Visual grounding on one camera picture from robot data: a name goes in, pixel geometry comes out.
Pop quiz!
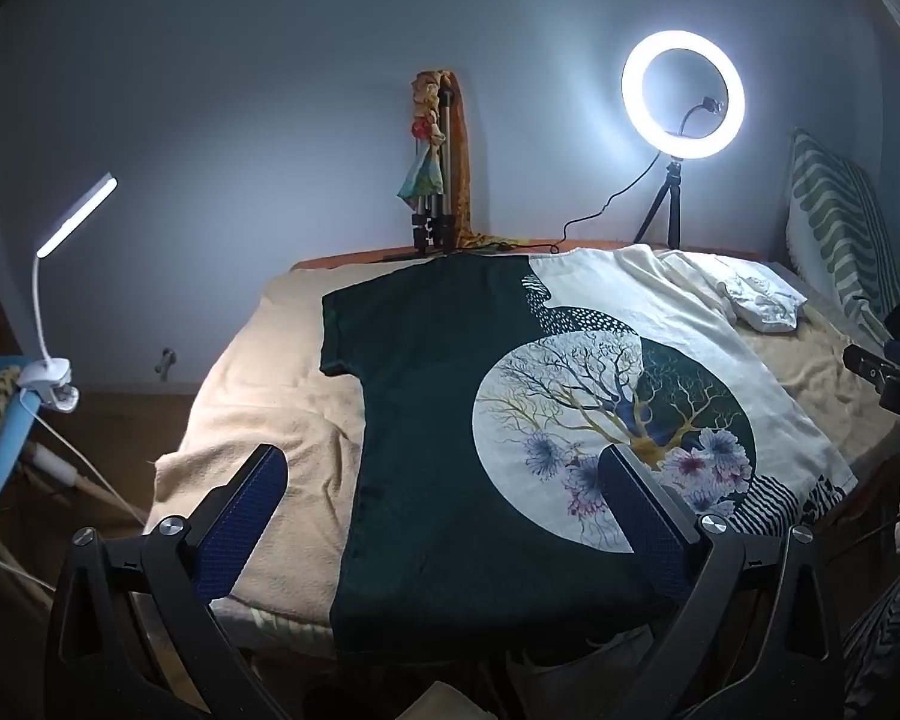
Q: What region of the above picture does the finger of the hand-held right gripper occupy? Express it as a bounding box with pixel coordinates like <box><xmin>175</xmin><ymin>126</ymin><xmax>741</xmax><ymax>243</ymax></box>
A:
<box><xmin>842</xmin><ymin>343</ymin><xmax>900</xmax><ymax>391</ymax></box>

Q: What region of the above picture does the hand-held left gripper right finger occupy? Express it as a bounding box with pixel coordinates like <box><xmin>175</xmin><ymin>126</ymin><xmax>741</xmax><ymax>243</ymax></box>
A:
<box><xmin>596</xmin><ymin>442</ymin><xmax>845</xmax><ymax>720</ymax></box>

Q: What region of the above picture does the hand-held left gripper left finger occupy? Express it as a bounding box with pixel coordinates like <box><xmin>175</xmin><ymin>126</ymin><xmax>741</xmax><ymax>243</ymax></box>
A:
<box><xmin>45</xmin><ymin>444</ymin><xmax>289</xmax><ymax>720</ymax></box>

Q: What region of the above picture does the green white tree print t-shirt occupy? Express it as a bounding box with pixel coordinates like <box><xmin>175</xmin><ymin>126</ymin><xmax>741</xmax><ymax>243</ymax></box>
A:
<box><xmin>319</xmin><ymin>244</ymin><xmax>860</xmax><ymax>657</ymax></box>

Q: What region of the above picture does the beige blanket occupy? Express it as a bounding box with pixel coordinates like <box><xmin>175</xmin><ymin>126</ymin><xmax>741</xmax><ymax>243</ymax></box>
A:
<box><xmin>148</xmin><ymin>251</ymin><xmax>900</xmax><ymax>635</ymax></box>

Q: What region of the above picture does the small white folded cloth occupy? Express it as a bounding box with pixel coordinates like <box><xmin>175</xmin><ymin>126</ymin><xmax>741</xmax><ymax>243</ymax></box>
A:
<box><xmin>718</xmin><ymin>274</ymin><xmax>809</xmax><ymax>332</ymax></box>

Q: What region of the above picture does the green white striped pillow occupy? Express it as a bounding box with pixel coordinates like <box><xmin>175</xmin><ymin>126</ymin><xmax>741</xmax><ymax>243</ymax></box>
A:
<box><xmin>784</xmin><ymin>127</ymin><xmax>900</xmax><ymax>350</ymax></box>

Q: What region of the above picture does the blue chair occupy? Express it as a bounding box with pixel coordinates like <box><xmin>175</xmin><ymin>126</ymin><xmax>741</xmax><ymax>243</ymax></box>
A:
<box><xmin>0</xmin><ymin>349</ymin><xmax>147</xmax><ymax>601</ymax></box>

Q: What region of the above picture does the black white striped cloth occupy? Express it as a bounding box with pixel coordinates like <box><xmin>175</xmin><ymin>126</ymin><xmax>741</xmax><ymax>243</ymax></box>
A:
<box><xmin>844</xmin><ymin>574</ymin><xmax>900</xmax><ymax>720</ymax></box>

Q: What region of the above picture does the black gooseneck phone holder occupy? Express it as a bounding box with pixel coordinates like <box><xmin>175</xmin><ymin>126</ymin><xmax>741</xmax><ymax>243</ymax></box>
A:
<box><xmin>679</xmin><ymin>95</ymin><xmax>723</xmax><ymax>140</ymax></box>

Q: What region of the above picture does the white clip desk lamp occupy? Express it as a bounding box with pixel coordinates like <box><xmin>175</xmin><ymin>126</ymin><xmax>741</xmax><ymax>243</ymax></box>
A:
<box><xmin>16</xmin><ymin>172</ymin><xmax>119</xmax><ymax>415</ymax></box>

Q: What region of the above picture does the silver tripod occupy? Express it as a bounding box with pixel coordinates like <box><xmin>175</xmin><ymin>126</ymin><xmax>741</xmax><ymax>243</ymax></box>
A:
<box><xmin>409</xmin><ymin>86</ymin><xmax>458</xmax><ymax>254</ymax></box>

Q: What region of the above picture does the doll in green dress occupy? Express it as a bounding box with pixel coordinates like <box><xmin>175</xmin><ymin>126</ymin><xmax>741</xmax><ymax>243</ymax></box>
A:
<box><xmin>396</xmin><ymin>71</ymin><xmax>451</xmax><ymax>203</ymax></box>

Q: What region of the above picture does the orange scarf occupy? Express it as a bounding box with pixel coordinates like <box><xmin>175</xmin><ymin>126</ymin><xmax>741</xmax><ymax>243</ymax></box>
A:
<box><xmin>439</xmin><ymin>69</ymin><xmax>518</xmax><ymax>252</ymax></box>

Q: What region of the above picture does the white lamp cable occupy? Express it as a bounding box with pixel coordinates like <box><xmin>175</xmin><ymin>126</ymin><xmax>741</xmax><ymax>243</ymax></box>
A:
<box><xmin>0</xmin><ymin>409</ymin><xmax>152</xmax><ymax>597</ymax></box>

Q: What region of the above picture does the black ring light cable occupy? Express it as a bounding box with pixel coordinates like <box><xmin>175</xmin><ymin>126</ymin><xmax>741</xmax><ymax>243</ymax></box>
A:
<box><xmin>547</xmin><ymin>154</ymin><xmax>665</xmax><ymax>254</ymax></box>

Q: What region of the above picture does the white ring light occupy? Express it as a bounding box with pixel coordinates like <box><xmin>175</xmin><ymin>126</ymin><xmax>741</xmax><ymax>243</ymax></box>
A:
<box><xmin>621</xmin><ymin>28</ymin><xmax>746</xmax><ymax>160</ymax></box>

